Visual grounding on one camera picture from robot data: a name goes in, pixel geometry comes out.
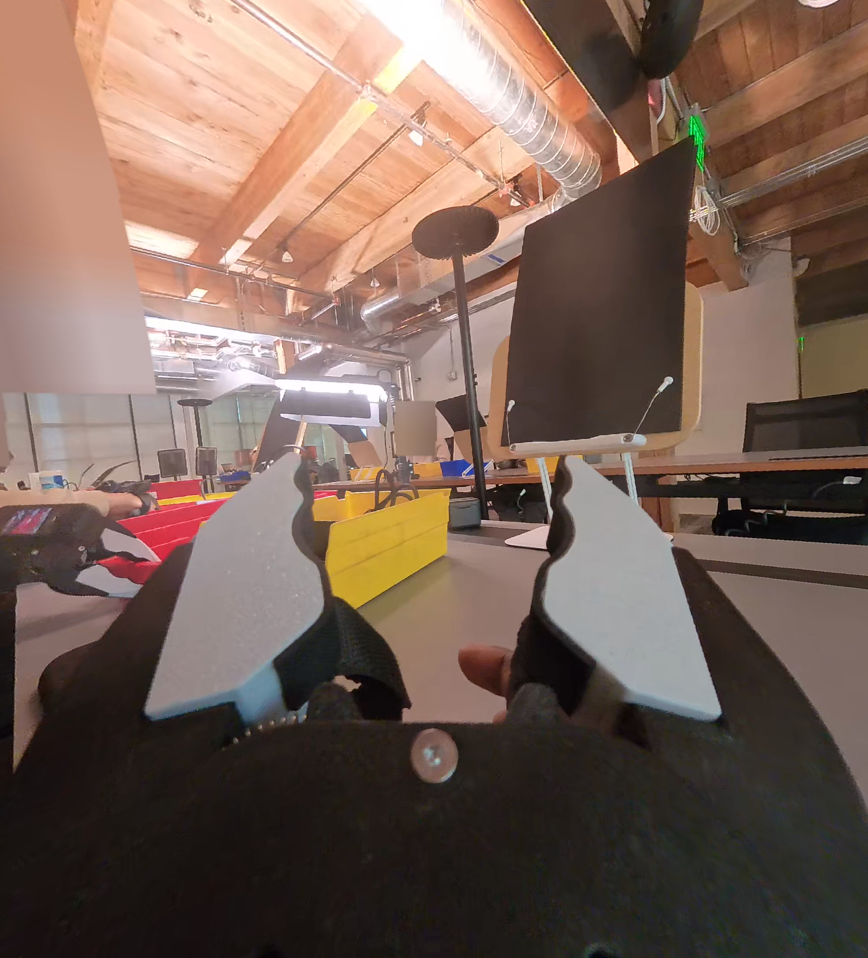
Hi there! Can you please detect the silver ventilation duct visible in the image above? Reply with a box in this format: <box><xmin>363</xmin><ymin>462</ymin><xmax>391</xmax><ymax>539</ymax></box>
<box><xmin>434</xmin><ymin>0</ymin><xmax>604</xmax><ymax>198</ymax></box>

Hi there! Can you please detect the black office chair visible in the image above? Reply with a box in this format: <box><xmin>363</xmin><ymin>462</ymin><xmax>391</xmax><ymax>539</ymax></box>
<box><xmin>712</xmin><ymin>388</ymin><xmax>868</xmax><ymax>546</ymax></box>

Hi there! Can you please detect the black pole stand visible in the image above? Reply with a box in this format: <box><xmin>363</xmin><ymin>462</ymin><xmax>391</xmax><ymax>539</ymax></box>
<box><xmin>411</xmin><ymin>205</ymin><xmax>501</xmax><ymax>522</ymax></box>

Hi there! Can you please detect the thin black cable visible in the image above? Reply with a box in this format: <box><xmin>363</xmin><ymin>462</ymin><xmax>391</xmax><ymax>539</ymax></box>
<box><xmin>371</xmin><ymin>466</ymin><xmax>422</xmax><ymax>519</ymax></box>

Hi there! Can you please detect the studio softbox light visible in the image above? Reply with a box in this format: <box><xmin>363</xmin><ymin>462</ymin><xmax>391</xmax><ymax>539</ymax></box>
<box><xmin>275</xmin><ymin>377</ymin><xmax>392</xmax><ymax>430</ymax></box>

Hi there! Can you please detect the person's right hand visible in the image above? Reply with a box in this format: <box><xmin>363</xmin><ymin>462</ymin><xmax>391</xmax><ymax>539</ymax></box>
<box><xmin>458</xmin><ymin>644</ymin><xmax>514</xmax><ymax>724</ymax></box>

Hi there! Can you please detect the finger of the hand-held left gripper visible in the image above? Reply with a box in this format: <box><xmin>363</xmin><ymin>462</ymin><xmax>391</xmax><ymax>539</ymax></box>
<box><xmin>97</xmin><ymin>516</ymin><xmax>163</xmax><ymax>565</ymax></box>
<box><xmin>73</xmin><ymin>560</ymin><xmax>144</xmax><ymax>600</ymax></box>

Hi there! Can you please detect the black board on white stand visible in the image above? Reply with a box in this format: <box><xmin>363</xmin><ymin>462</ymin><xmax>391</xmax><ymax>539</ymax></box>
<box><xmin>488</xmin><ymin>137</ymin><xmax>705</xmax><ymax>552</ymax></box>

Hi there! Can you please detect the red plastic bin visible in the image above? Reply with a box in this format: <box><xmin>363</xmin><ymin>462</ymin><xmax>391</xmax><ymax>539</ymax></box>
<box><xmin>113</xmin><ymin>497</ymin><xmax>259</xmax><ymax>597</ymax></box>

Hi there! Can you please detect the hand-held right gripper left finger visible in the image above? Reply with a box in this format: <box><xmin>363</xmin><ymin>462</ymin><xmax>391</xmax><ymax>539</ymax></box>
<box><xmin>143</xmin><ymin>451</ymin><xmax>337</xmax><ymax>724</ymax></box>

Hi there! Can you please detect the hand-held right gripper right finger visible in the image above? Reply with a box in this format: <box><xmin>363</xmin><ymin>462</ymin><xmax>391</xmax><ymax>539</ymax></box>
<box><xmin>531</xmin><ymin>454</ymin><xmax>724</xmax><ymax>723</ymax></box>

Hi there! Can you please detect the yellow plastic bin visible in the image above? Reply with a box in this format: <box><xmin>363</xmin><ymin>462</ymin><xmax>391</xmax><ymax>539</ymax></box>
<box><xmin>312</xmin><ymin>488</ymin><xmax>452</xmax><ymax>609</ymax></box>

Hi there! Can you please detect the wooden desk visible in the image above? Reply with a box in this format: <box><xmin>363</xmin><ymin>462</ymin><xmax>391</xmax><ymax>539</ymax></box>
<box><xmin>594</xmin><ymin>444</ymin><xmax>868</xmax><ymax>499</ymax></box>

